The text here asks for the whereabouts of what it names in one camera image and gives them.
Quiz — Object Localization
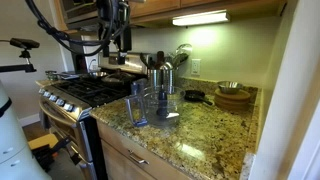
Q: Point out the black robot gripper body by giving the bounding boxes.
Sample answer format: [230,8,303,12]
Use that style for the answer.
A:
[96,0,132,44]

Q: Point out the clear plastic food processor bowl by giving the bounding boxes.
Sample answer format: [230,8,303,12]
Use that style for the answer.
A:
[125,79,185,128]

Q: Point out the dark blue processor blade assembly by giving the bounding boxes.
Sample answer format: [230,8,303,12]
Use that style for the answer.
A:
[157,86,168,116]

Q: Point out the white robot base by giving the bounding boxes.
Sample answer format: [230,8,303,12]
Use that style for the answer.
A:
[0,81,52,180]

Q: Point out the wooden upper cabinets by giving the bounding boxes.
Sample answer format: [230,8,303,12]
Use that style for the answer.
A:
[53,0,288,31]

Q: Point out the pan on stove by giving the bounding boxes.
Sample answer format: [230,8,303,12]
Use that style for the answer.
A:
[102,69,135,87]

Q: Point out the stainless steel utensil crock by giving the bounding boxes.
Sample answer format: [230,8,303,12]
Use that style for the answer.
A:
[148,69,175,94]

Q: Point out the stainless steel gas stove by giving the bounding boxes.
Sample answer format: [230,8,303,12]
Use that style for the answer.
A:
[39,52,150,180]

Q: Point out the under cabinet light fixture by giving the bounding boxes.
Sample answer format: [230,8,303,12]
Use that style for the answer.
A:
[172,10,230,26]

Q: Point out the small black cast iron skillet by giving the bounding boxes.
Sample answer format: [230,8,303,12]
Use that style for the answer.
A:
[185,90,212,105]

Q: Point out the stainless steel mixing bowl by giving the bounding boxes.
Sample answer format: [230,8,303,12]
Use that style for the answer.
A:
[218,81,243,94]

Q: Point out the yellow and black tool box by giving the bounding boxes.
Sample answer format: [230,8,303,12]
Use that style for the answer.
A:
[28,134,70,172]

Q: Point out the white wall outlet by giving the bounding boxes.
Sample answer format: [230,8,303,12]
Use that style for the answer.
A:
[191,59,201,76]

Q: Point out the black camera on tripod arm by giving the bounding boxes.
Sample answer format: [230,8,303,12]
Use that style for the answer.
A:
[0,38,40,73]

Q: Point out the wooden base cabinet with handle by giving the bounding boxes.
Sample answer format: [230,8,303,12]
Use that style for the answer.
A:
[97,121,191,180]

